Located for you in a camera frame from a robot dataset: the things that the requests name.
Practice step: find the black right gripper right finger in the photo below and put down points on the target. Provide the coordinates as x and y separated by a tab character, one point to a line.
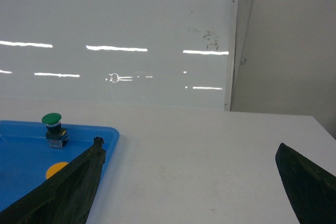
309	188

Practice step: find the white glossy back panel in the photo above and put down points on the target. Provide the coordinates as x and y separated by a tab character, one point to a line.
181	53

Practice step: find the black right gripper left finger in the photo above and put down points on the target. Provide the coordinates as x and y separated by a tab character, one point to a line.
67	196

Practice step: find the blue plastic tray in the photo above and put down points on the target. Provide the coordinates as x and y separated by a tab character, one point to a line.
26	156

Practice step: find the green push button switch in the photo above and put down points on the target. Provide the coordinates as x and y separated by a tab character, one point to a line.
56	135

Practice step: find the yellow push button switch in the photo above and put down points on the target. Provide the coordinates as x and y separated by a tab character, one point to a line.
53	169

